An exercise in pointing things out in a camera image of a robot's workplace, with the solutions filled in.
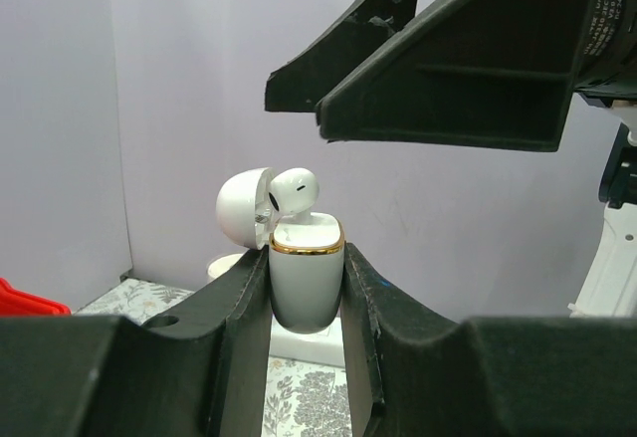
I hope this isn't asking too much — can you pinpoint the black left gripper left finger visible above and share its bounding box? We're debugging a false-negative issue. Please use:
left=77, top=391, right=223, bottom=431
left=1, top=250, right=272, bottom=436

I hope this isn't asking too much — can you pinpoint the white toilet paper roll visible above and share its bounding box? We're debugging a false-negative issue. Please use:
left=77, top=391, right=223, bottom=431
left=206, top=253, right=244, bottom=283

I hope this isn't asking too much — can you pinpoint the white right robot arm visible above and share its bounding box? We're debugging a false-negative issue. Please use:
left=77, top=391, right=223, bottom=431
left=265, top=0, right=636, bottom=318

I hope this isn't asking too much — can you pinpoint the white earbud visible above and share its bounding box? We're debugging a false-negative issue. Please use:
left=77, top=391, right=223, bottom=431
left=269, top=167, right=319, bottom=225

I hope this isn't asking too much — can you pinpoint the red plastic shopping basket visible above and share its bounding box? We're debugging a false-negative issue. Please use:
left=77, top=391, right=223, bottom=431
left=0, top=278, right=71, bottom=317

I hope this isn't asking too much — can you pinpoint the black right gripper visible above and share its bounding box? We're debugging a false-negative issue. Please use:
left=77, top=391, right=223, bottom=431
left=317, top=0, right=636, bottom=151

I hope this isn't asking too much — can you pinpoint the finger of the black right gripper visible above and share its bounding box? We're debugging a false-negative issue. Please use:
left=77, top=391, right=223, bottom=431
left=265, top=0, right=417, bottom=112

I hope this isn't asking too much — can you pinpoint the white rectangular box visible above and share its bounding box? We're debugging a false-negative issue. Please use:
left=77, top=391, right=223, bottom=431
left=270, top=317, right=345, bottom=367

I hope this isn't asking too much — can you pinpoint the white earbud case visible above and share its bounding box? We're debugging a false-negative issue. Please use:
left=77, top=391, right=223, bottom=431
left=215, top=167, right=345, bottom=334

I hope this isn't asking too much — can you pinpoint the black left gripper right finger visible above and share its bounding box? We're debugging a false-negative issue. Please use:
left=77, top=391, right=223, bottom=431
left=340, top=245, right=636, bottom=436

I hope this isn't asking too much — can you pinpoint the floral patterned table mat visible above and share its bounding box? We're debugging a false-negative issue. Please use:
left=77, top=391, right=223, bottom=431
left=76, top=279, right=352, bottom=436

